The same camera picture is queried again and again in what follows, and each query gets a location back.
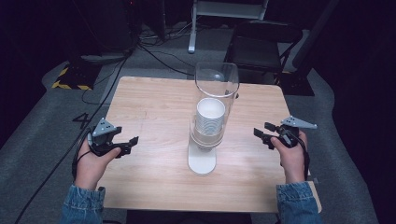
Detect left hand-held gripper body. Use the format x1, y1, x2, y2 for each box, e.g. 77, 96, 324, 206
87, 117, 123, 158

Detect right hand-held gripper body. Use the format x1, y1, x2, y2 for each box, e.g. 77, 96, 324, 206
275, 115, 318, 149

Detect clear cup dispenser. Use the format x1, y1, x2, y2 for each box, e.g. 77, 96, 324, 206
187, 61, 241, 176

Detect stack of white paper cups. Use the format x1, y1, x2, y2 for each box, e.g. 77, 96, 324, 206
194, 97, 226, 136

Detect person's right hand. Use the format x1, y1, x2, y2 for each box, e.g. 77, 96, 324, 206
270, 130, 309, 185

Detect person's left hand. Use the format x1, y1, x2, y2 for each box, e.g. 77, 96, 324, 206
74, 141, 121, 191

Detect black stand base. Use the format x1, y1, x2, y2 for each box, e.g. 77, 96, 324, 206
276, 70, 316, 97

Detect black chair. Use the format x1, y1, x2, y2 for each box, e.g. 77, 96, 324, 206
223, 20, 304, 84

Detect black computer tower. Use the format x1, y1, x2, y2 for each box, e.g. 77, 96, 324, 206
83, 0, 138, 54

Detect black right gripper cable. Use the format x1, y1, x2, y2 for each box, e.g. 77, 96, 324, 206
295, 135, 312, 182

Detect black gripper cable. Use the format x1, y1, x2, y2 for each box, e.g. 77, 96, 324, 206
295, 135, 312, 182
13, 55, 129, 224

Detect black yellow striped cable ramp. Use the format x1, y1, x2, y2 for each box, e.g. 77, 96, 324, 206
50, 61, 103, 91

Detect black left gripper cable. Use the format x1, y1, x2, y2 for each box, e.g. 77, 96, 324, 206
13, 55, 129, 224

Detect black floor cable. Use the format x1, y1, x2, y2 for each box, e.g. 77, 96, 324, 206
136, 43, 196, 77

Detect white desk frame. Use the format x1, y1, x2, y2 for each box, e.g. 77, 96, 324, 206
187, 0, 270, 54

